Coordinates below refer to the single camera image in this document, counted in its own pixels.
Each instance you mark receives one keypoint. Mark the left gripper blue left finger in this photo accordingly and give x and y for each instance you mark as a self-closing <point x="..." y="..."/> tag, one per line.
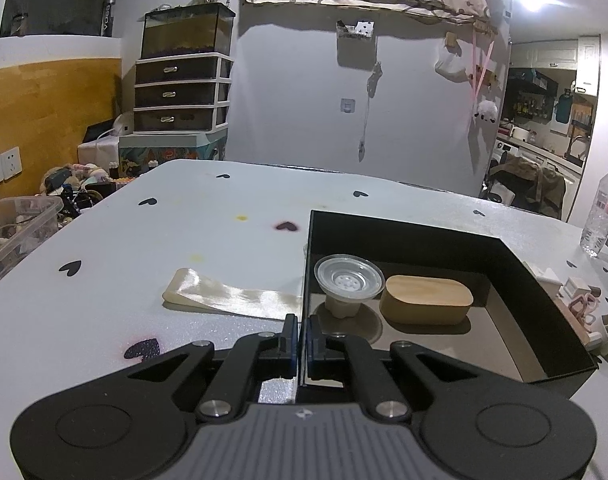
<point x="241" y="371"/>

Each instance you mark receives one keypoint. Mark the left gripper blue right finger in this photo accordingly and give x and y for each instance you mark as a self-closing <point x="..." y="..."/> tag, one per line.
<point x="362" y="371"/>

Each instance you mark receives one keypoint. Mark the clear plastic funnel cup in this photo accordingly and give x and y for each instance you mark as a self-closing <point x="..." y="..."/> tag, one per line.
<point x="347" y="281"/>

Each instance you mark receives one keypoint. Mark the black storage box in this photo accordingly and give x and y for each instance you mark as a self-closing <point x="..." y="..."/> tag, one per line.
<point x="512" y="328"/>

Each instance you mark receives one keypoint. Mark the oval wooden lidded box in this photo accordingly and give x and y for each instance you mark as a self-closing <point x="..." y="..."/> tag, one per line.
<point x="417" y="300"/>

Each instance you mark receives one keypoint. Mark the cream satin ribbon strip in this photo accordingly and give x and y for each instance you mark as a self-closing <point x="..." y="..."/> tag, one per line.
<point x="191" y="290"/>

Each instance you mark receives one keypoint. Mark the teal low cabinet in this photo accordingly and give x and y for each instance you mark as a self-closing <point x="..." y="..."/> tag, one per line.
<point x="136" y="151"/>

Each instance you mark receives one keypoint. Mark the pile of plush toys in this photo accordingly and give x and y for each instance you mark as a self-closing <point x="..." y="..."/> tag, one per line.
<point x="80" y="187"/>

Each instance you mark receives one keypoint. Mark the small white pink toys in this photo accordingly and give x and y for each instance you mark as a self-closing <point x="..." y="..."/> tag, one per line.
<point x="579" y="303"/>

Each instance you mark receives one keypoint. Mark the white plastic drawer unit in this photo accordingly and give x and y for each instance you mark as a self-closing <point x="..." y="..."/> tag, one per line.
<point x="182" y="93"/>

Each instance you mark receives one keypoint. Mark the clear plastic storage bin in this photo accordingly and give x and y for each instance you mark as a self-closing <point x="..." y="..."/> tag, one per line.
<point x="25" y="223"/>

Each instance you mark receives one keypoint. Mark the clear plastic water bottle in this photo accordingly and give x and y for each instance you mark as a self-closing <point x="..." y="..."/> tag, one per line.
<point x="595" y="231"/>

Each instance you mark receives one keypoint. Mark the glass fish tank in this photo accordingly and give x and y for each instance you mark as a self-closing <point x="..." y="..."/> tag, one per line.
<point x="202" y="28"/>

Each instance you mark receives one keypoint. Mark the white wall power socket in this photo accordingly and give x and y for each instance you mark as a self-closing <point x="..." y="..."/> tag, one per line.
<point x="10" y="164"/>

